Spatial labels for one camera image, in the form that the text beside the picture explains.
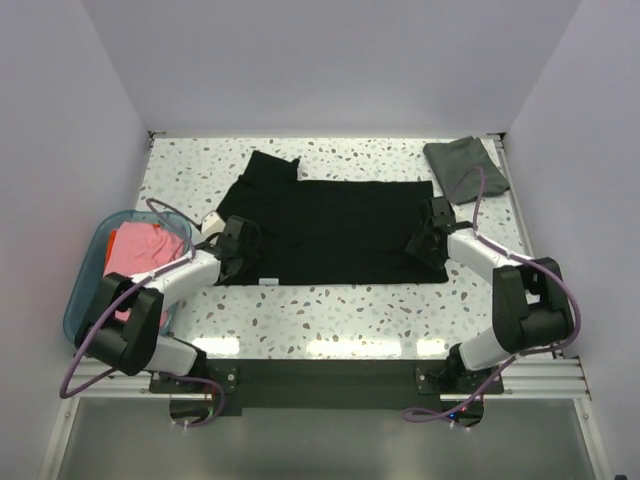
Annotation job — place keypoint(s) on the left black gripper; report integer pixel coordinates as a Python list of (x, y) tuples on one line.
[(249, 258)]

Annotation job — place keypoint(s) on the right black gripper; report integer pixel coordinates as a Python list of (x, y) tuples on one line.
[(414, 248)]

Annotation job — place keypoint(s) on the black t shirt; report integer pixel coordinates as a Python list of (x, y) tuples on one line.
[(317, 232)]

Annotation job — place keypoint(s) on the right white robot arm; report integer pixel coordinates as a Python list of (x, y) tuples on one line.
[(532, 309)]

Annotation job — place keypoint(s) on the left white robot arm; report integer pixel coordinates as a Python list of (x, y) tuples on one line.
[(121, 326)]

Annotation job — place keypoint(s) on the folded grey t shirt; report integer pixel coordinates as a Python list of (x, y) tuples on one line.
[(455, 166)]

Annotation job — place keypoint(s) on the pink t shirt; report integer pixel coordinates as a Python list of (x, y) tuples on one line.
[(141, 247)]

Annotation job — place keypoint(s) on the orange garment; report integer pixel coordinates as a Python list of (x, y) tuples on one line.
[(110, 244)]

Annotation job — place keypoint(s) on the teal plastic laundry basket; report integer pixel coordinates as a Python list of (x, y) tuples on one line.
[(92, 268)]

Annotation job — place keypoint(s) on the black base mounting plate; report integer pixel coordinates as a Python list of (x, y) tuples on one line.
[(334, 384)]

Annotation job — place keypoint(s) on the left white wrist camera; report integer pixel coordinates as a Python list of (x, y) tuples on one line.
[(211, 224)]

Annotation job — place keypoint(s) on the aluminium frame rail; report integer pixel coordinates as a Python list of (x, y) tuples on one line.
[(545, 378)]

